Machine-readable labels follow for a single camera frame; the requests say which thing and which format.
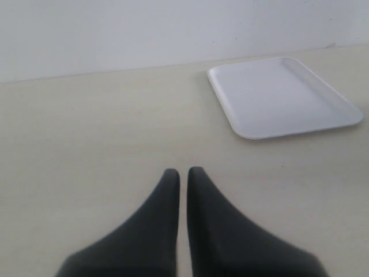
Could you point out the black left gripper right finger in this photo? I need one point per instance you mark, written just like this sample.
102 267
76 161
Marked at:
224 242

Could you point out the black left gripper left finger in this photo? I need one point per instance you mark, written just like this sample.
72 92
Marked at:
144 245

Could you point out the white rectangular tray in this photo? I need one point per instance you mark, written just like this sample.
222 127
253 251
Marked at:
278 97

